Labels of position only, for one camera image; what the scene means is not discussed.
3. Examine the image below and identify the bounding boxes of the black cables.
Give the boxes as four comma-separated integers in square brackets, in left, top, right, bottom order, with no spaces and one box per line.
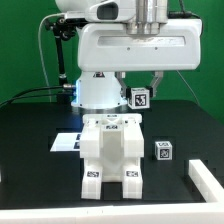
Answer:
[0,84,77,108]

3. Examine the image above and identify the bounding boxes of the white chair seat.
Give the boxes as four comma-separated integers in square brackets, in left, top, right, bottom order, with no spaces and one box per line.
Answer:
[101,125,124,182]

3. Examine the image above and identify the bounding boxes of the white base tag plate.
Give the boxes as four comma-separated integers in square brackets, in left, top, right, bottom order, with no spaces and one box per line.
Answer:
[50,133,81,152]

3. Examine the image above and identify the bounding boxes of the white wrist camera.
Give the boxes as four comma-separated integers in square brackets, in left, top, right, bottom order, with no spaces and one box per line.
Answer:
[85,0,136,22]

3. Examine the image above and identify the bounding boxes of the white U-shaped fence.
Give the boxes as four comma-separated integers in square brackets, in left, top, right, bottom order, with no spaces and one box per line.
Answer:
[0,159,224,224]

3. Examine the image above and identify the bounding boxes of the silver camera on stand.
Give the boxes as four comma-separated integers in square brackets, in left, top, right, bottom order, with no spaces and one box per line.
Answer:
[64,11,86,22]

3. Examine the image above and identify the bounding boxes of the white tagged nut cube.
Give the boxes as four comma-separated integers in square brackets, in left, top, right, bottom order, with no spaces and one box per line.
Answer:
[155,141,173,160]
[128,87,150,109]

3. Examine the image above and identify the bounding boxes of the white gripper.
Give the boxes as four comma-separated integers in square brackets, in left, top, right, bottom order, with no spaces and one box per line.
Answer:
[78,19,202,99]

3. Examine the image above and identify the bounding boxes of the white chair back frame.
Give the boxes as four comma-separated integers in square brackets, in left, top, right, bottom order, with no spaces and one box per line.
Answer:
[80,113,144,159]

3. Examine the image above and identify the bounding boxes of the white camera cable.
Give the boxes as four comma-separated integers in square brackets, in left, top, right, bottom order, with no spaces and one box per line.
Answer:
[37,13,66,103]

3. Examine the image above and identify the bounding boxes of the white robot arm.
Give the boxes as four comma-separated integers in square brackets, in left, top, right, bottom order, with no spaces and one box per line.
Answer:
[55,0,202,110]

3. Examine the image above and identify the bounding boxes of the black camera stand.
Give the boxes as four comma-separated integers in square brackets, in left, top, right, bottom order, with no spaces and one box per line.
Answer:
[44,16,82,86]

